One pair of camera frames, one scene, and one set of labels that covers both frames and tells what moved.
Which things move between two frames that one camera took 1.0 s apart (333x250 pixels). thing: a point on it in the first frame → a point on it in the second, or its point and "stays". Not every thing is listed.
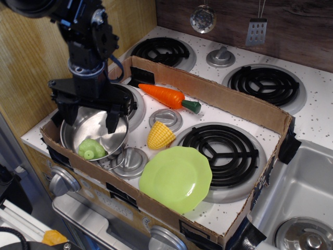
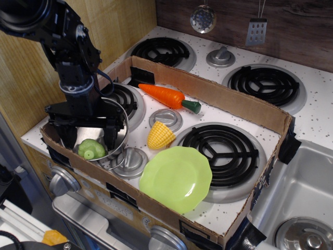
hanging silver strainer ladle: (203, 18) stays
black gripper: (93, 90) → (85, 109)
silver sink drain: (304, 233) stays
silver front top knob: (130, 164) stays
